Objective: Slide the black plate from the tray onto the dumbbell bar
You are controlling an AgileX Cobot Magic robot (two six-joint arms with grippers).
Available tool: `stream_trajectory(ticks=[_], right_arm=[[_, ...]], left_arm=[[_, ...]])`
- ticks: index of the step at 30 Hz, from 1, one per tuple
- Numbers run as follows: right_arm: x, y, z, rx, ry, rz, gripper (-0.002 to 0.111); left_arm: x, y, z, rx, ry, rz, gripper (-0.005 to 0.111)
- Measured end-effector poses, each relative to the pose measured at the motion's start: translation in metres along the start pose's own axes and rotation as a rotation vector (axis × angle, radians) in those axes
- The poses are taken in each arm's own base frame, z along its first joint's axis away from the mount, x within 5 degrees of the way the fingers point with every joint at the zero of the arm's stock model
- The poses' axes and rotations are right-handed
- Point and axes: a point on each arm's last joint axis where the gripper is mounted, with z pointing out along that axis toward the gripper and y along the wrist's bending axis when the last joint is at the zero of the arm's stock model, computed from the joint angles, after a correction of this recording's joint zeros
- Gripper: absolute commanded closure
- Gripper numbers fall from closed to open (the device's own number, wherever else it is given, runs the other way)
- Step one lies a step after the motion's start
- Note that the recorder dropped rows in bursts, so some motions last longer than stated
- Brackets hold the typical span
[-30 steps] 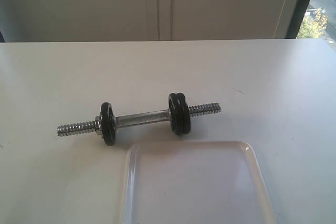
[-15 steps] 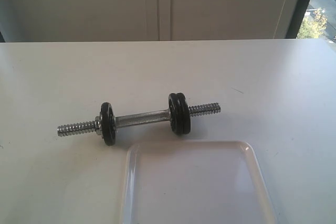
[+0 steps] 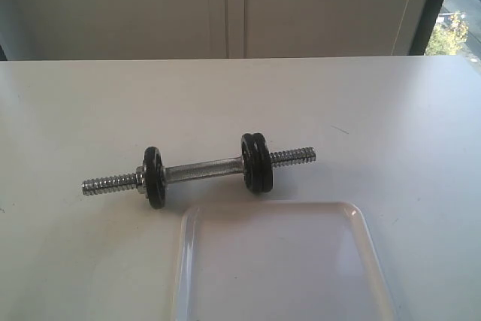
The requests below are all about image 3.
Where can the black weight plate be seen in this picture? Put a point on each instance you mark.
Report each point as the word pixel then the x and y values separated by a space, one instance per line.
pixel 252 163
pixel 265 159
pixel 154 177

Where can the chrome threaded dumbbell bar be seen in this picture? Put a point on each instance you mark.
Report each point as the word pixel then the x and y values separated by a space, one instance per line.
pixel 196 171

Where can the chrome collar nut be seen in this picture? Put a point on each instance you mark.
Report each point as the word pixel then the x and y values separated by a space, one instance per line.
pixel 140 181

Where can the white rectangular tray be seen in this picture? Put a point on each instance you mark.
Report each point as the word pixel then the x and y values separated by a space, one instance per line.
pixel 278 261

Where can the white cabinet doors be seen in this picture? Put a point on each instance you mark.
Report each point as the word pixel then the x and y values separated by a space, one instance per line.
pixel 206 29

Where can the black window frame post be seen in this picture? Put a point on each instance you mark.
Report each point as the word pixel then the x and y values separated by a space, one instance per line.
pixel 424 27

